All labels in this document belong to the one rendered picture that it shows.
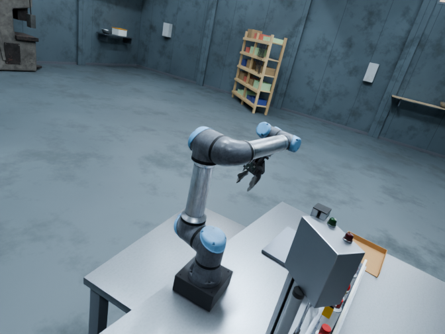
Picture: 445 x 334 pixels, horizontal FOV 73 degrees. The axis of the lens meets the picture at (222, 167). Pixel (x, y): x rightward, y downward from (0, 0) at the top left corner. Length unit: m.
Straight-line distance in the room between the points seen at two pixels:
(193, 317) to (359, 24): 10.03
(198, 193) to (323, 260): 0.61
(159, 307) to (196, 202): 0.46
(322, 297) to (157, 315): 0.72
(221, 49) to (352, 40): 4.49
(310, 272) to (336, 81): 9.92
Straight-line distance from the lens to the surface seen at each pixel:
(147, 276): 1.53
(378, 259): 2.22
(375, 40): 10.63
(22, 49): 9.76
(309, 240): 0.91
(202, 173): 1.22
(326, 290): 0.90
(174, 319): 1.38
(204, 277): 1.36
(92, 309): 1.66
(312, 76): 10.78
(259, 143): 1.22
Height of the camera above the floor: 1.90
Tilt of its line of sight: 23 degrees down
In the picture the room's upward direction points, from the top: 13 degrees clockwise
